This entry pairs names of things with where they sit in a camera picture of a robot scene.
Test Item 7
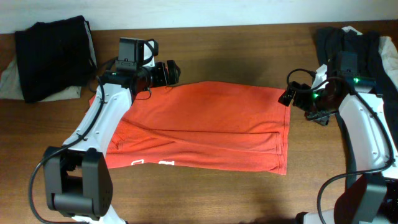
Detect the white garment in pile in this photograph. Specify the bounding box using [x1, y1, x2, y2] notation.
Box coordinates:
[341, 26, 398, 82]

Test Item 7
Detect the orange t-shirt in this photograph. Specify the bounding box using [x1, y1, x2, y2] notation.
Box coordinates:
[106, 82, 290, 175]

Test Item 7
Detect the beige folded garment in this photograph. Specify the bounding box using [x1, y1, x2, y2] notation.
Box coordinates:
[1, 56, 81, 102]

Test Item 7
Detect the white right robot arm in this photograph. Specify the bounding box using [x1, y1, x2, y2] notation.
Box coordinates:
[279, 73, 397, 223]

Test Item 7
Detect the dark clothes pile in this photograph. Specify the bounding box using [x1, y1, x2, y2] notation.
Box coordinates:
[315, 27, 397, 146]

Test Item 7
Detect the black folded garment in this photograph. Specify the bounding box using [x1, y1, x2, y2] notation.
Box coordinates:
[14, 16, 97, 103]

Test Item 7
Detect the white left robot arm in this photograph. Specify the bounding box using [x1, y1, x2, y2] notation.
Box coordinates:
[41, 60, 181, 223]

